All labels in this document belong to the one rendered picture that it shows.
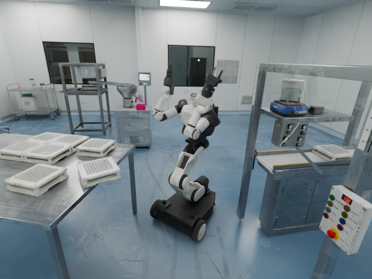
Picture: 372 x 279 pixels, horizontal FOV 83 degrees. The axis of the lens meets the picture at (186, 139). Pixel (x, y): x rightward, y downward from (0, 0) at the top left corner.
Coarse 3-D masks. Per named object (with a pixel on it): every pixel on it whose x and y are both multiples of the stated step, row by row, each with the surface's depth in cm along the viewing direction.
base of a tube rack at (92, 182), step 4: (80, 176) 144; (108, 176) 145; (112, 176) 145; (116, 176) 146; (120, 176) 147; (92, 180) 140; (96, 180) 140; (100, 180) 140; (104, 180) 141; (88, 184) 136; (92, 184) 138
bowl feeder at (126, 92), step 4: (120, 88) 369; (124, 88) 367; (128, 88) 369; (132, 88) 373; (120, 92) 376; (124, 92) 372; (128, 92) 374; (132, 92) 378; (124, 96) 381; (128, 96) 381; (132, 96) 392; (140, 96) 384; (124, 100) 385; (128, 100) 384; (132, 100) 391; (136, 100) 384; (140, 100) 385; (124, 104) 388; (128, 104) 387; (132, 104) 393
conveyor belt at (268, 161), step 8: (352, 152) 207; (264, 160) 186; (272, 160) 186; (280, 160) 187; (288, 160) 187; (296, 160) 188; (304, 160) 188; (312, 160) 189; (320, 160) 189; (272, 168) 173
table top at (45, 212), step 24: (0, 144) 198; (120, 144) 206; (0, 168) 157; (24, 168) 158; (72, 168) 159; (0, 192) 129; (48, 192) 131; (72, 192) 131; (0, 216) 110; (24, 216) 110; (48, 216) 111
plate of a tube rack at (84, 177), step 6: (84, 162) 154; (90, 162) 154; (114, 162) 155; (78, 168) 145; (84, 168) 145; (90, 168) 146; (114, 168) 146; (84, 174) 138; (90, 174) 138; (96, 174) 138; (102, 174) 139; (108, 174) 142; (84, 180) 134
